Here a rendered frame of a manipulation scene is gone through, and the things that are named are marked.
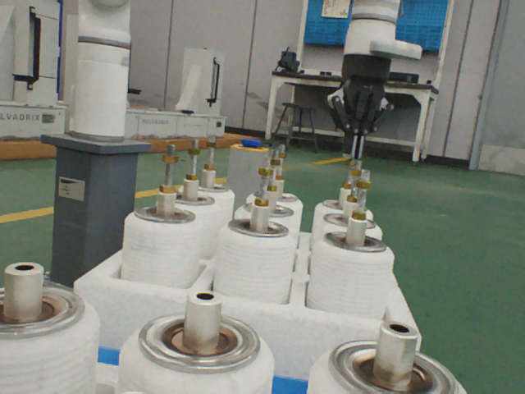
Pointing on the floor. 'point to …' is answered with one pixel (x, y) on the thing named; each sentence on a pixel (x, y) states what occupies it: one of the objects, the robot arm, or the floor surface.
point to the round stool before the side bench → (299, 125)
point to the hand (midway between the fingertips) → (353, 146)
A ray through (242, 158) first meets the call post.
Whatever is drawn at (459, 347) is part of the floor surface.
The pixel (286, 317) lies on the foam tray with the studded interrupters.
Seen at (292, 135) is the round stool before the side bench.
